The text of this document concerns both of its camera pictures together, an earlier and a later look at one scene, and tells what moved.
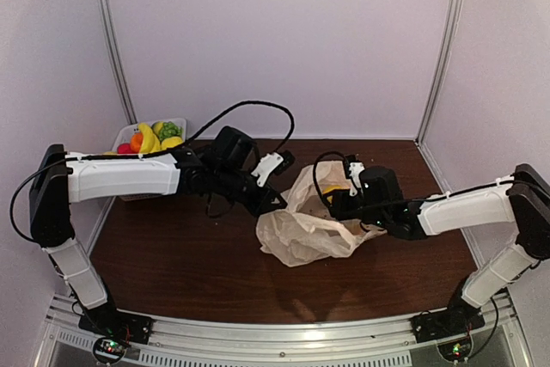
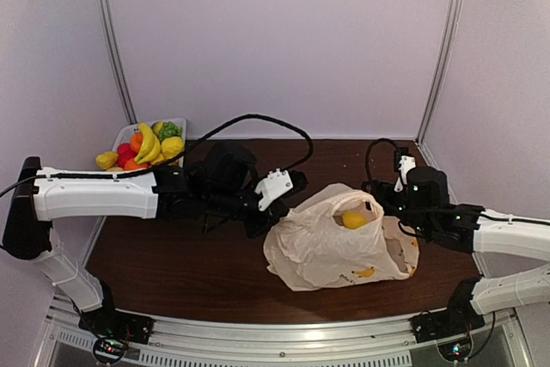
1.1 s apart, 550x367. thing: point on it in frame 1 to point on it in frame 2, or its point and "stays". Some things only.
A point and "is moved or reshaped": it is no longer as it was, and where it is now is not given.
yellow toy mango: (330, 188) to (353, 221)
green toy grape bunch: (170, 130) stays
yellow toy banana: (151, 143) stays
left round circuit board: (111, 349) stays
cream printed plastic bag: (305, 233) is moved or reshaped
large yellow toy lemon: (170, 142) stays
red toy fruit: (124, 148) stays
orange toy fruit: (136, 142) is moved or reshaped
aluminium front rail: (384, 343) stays
